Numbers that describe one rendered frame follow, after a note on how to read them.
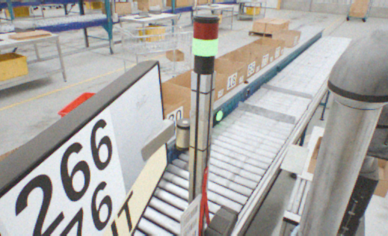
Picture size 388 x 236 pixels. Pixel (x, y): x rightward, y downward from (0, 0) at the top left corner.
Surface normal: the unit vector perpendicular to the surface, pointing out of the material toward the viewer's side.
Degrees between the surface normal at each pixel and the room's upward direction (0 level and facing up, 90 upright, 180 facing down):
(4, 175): 4
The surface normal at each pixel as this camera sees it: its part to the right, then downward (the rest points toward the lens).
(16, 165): -0.04, -0.89
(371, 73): -0.67, 0.41
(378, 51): -0.79, -0.05
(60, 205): 0.98, 0.07
